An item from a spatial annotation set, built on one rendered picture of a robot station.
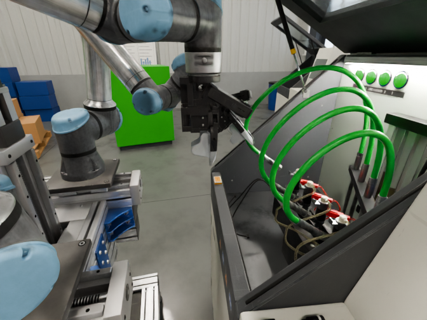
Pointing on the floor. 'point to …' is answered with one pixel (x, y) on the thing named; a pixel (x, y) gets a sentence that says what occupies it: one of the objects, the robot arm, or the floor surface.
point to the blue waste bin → (272, 97)
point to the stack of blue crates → (31, 94)
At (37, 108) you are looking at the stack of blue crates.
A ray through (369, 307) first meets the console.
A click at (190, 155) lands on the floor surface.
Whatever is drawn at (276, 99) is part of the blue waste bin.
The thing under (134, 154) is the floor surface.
